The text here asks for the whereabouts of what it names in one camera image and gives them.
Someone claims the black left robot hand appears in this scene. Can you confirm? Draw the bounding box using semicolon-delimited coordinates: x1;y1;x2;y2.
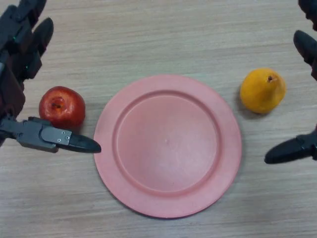
0;0;102;154

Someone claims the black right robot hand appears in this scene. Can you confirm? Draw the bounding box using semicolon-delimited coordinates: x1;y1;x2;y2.
264;0;317;165

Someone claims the red apple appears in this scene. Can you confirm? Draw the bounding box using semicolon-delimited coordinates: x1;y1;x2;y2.
38;86;86;130

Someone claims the pink round plate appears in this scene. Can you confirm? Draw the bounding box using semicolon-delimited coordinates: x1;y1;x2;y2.
94;74;243;220

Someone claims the yellow pear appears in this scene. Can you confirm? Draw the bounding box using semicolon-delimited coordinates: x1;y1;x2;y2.
239;67;287;115

